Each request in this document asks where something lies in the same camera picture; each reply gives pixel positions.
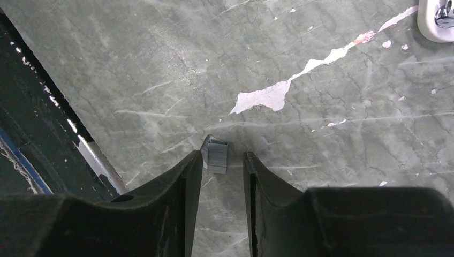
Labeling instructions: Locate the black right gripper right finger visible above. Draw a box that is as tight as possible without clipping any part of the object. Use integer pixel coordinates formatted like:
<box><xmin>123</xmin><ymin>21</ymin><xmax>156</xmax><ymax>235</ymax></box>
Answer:
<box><xmin>243</xmin><ymin>152</ymin><xmax>453</xmax><ymax>256</ymax></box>

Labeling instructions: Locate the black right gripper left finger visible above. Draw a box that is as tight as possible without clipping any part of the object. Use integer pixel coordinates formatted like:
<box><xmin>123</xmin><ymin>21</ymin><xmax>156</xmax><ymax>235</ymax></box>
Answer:
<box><xmin>1</xmin><ymin>150</ymin><xmax>202</xmax><ymax>256</ymax></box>

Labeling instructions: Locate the pink white stapler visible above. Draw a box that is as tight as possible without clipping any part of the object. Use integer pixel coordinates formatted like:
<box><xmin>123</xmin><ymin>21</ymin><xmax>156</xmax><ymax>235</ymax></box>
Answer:
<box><xmin>417</xmin><ymin>0</ymin><xmax>453</xmax><ymax>43</ymax></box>

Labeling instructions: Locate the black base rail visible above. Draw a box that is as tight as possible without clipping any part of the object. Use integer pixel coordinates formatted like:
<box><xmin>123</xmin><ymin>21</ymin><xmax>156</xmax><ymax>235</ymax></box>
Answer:
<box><xmin>1</xmin><ymin>13</ymin><xmax>124</xmax><ymax>202</ymax></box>

